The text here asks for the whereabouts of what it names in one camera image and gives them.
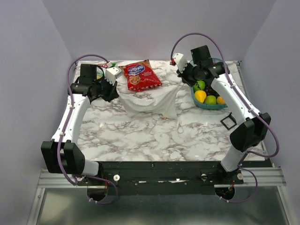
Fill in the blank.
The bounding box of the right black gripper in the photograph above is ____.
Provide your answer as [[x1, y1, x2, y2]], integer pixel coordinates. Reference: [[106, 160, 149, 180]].
[[176, 61, 201, 88]]

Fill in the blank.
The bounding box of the white garment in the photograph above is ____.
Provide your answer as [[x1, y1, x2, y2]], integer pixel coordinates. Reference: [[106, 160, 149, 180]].
[[119, 85, 180, 119]]

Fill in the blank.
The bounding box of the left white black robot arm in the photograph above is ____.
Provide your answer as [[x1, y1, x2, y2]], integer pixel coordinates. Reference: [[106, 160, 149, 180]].
[[41, 63, 122, 185]]

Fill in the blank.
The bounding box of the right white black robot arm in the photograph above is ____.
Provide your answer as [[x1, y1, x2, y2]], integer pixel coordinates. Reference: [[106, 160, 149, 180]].
[[171, 45, 271, 184]]

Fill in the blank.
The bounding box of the green lime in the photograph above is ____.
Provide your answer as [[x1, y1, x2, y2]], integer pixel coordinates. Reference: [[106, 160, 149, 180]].
[[193, 80, 206, 92]]

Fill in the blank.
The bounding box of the green chips bag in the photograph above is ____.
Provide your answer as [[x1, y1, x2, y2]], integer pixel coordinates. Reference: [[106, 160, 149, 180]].
[[96, 62, 116, 79]]

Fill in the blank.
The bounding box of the yellow pear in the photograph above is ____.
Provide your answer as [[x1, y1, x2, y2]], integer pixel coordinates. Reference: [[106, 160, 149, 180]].
[[194, 90, 207, 103]]

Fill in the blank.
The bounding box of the dark grape bunch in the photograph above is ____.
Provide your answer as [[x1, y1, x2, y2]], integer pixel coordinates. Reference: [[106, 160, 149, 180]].
[[204, 85, 219, 97]]

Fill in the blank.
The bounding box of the teal plastic fruit basket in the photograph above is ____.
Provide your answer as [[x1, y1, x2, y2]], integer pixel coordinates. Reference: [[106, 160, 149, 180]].
[[188, 57, 229, 110]]

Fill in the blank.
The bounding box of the green apple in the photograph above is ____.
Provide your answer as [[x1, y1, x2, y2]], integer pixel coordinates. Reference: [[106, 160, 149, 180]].
[[204, 95, 217, 105]]

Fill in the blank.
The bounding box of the small orange fruit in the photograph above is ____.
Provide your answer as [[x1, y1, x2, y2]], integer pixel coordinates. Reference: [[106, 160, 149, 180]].
[[216, 96, 226, 105]]

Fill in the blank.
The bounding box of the red snack bag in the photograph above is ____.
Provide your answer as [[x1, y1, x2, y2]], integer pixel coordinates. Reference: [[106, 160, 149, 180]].
[[120, 60, 162, 92]]

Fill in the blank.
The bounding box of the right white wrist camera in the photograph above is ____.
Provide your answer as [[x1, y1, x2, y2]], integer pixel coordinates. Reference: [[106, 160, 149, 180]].
[[170, 53, 188, 73]]

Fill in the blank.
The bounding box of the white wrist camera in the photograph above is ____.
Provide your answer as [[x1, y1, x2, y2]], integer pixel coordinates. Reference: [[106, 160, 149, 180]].
[[170, 53, 188, 73], [104, 67, 123, 85]]

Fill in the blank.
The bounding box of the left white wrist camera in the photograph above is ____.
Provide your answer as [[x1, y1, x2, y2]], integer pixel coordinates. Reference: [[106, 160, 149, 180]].
[[104, 67, 123, 85]]

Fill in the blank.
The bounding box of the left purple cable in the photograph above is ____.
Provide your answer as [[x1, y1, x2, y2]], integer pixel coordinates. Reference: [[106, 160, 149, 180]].
[[57, 54, 118, 205]]

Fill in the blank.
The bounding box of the purple cable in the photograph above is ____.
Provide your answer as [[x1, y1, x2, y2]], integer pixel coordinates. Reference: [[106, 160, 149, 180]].
[[170, 32, 280, 203], [57, 54, 118, 205]]

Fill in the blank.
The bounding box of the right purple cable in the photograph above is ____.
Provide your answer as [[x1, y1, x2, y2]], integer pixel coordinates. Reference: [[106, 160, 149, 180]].
[[170, 32, 280, 203]]

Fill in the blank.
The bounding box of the black square frame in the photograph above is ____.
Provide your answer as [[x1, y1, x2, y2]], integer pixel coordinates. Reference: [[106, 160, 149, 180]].
[[220, 113, 237, 130]]

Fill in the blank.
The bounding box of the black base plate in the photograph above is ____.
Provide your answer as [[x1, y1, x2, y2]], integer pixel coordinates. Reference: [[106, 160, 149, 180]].
[[78, 161, 253, 196]]

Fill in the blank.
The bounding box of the aluminium rail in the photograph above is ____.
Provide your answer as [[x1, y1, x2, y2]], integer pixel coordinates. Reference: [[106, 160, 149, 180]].
[[37, 167, 286, 188]]

